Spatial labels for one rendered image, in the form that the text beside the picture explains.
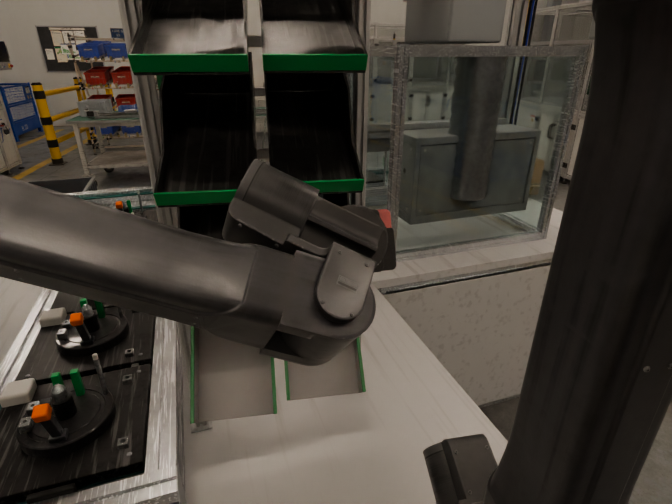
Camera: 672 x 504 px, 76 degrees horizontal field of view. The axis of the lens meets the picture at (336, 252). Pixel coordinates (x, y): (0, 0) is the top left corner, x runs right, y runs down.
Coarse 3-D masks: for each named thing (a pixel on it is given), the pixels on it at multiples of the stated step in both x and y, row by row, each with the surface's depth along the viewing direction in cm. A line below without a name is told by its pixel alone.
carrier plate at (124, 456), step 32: (64, 384) 80; (96, 384) 80; (128, 384) 80; (0, 416) 73; (128, 416) 73; (0, 448) 67; (96, 448) 67; (128, 448) 67; (0, 480) 62; (32, 480) 62; (64, 480) 62; (96, 480) 64
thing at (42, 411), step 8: (48, 400) 63; (40, 408) 61; (48, 408) 62; (32, 416) 60; (40, 416) 60; (48, 416) 61; (48, 424) 63; (56, 424) 64; (48, 432) 64; (56, 432) 65
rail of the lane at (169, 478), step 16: (128, 480) 63; (144, 480) 63; (160, 480) 63; (176, 480) 63; (32, 496) 60; (48, 496) 60; (64, 496) 61; (80, 496) 61; (96, 496) 61; (112, 496) 62; (128, 496) 61; (144, 496) 61; (160, 496) 61; (176, 496) 62
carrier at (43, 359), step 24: (48, 312) 99; (96, 312) 99; (120, 312) 96; (48, 336) 94; (72, 336) 90; (96, 336) 90; (120, 336) 92; (144, 336) 94; (48, 360) 86; (72, 360) 86; (120, 360) 86; (144, 360) 87
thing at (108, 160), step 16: (96, 112) 509; (112, 112) 517; (128, 112) 516; (256, 112) 546; (96, 128) 579; (80, 144) 511; (96, 160) 548; (112, 160) 548; (128, 160) 548; (144, 160) 548
